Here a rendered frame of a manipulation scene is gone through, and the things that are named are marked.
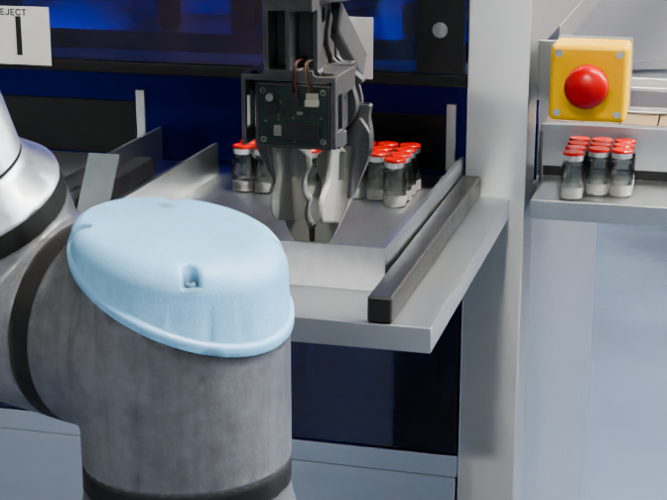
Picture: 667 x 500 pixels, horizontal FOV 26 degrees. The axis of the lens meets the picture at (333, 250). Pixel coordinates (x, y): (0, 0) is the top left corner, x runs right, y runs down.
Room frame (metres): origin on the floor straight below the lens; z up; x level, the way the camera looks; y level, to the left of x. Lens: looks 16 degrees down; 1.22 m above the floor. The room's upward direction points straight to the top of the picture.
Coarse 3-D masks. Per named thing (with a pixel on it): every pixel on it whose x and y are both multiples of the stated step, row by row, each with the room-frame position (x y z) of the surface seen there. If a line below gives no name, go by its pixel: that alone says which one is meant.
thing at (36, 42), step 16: (0, 16) 1.50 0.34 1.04; (32, 16) 1.49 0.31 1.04; (48, 16) 1.48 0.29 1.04; (0, 32) 1.50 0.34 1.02; (32, 32) 1.49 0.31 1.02; (48, 32) 1.48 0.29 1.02; (0, 48) 1.50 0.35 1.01; (16, 48) 1.49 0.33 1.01; (32, 48) 1.49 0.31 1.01; (48, 48) 1.48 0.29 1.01; (32, 64) 1.49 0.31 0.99; (48, 64) 1.48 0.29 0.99
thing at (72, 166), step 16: (160, 128) 1.53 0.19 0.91; (128, 144) 1.45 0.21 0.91; (144, 144) 1.49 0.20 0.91; (160, 144) 1.53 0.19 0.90; (64, 160) 1.52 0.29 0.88; (80, 160) 1.52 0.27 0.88; (128, 160) 1.45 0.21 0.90; (160, 160) 1.53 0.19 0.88; (64, 176) 1.30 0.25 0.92; (80, 176) 1.33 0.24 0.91
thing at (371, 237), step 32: (192, 160) 1.38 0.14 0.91; (128, 192) 1.24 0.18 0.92; (160, 192) 1.30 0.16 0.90; (192, 192) 1.37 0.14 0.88; (224, 192) 1.37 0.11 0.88; (256, 192) 1.37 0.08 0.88; (416, 192) 1.37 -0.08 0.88; (448, 192) 1.31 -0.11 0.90; (352, 224) 1.25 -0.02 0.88; (384, 224) 1.25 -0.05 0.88; (416, 224) 1.17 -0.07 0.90; (288, 256) 1.08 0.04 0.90; (320, 256) 1.07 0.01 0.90; (352, 256) 1.07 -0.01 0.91; (384, 256) 1.06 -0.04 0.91; (352, 288) 1.07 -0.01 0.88
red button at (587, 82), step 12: (576, 72) 1.32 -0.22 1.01; (588, 72) 1.31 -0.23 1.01; (600, 72) 1.31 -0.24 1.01; (564, 84) 1.32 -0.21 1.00; (576, 84) 1.31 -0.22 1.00; (588, 84) 1.31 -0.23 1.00; (600, 84) 1.31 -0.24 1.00; (576, 96) 1.31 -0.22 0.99; (588, 96) 1.31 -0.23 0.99; (600, 96) 1.31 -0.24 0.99; (588, 108) 1.32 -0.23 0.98
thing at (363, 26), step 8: (352, 24) 1.40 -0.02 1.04; (360, 24) 1.40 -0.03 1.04; (368, 24) 1.40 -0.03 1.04; (360, 32) 1.40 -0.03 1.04; (368, 32) 1.40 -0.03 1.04; (360, 40) 1.40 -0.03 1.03; (368, 40) 1.40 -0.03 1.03; (368, 48) 1.40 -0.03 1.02; (368, 56) 1.40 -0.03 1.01; (368, 64) 1.40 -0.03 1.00; (368, 72) 1.40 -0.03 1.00
